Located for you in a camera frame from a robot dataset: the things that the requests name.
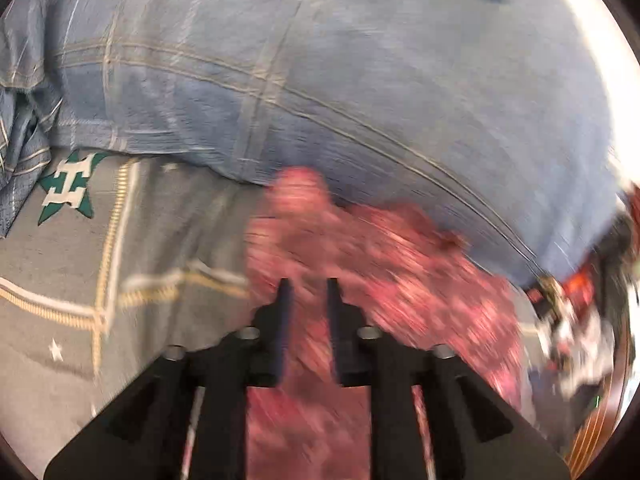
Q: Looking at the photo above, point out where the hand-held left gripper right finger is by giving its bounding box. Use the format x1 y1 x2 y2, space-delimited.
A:
326 277 571 480

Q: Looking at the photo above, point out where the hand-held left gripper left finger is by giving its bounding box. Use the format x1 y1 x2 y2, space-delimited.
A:
44 277 296 480

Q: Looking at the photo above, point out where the pink floral shirt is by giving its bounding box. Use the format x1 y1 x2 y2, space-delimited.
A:
182 166 538 480

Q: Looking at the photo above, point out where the grey stitched bedsheet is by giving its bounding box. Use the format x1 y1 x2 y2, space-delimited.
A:
0 150 566 466

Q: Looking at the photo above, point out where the red orange cloth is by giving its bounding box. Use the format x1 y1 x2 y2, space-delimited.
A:
562 260 603 313

